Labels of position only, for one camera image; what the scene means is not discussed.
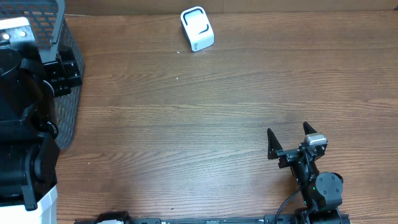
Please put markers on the dark grey plastic basket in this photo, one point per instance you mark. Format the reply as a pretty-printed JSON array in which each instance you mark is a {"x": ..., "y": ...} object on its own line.
[{"x": 51, "y": 33}]

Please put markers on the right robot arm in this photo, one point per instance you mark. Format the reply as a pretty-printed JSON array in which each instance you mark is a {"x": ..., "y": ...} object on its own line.
[{"x": 321, "y": 191}]

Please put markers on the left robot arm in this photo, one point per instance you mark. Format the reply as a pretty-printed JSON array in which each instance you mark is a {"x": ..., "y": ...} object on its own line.
[{"x": 39, "y": 98}]

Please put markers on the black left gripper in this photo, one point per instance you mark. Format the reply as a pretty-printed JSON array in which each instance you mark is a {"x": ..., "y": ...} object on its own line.
[{"x": 54, "y": 72}]

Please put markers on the white barcode scanner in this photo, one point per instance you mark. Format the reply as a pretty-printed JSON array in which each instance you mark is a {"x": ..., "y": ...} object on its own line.
[{"x": 197, "y": 28}]

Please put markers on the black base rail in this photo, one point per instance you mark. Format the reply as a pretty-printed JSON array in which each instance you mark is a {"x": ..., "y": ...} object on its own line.
[{"x": 125, "y": 218}]

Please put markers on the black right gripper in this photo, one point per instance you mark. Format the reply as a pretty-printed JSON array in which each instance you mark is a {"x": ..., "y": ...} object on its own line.
[{"x": 292, "y": 154}]

